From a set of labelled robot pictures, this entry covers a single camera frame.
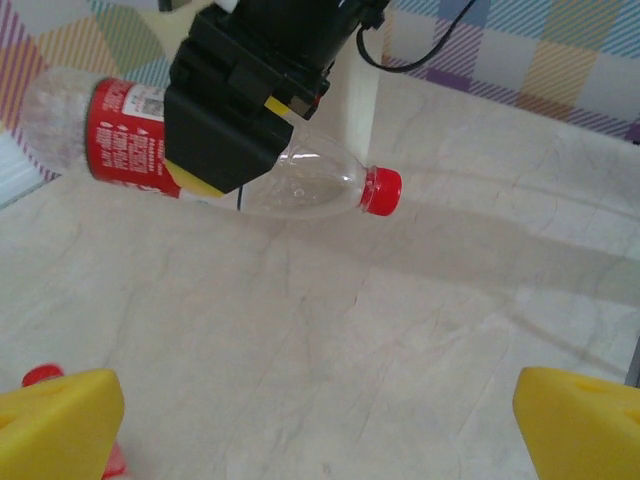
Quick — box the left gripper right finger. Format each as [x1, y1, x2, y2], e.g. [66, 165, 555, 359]
[514, 367, 640, 480]

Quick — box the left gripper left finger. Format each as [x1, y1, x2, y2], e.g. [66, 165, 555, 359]
[0, 368, 126, 480]

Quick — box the red label bottle red cap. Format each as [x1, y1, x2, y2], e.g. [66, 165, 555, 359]
[19, 362, 129, 480]

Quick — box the pale yellow plastic bin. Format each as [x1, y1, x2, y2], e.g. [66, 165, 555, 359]
[139, 0, 386, 159]

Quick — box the red white label bottle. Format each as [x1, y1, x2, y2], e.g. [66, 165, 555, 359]
[22, 67, 404, 219]

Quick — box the aluminium frame side bar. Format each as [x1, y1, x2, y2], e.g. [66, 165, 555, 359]
[624, 334, 640, 389]

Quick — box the thin black cable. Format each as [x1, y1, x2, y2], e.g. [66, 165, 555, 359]
[357, 0, 476, 71]

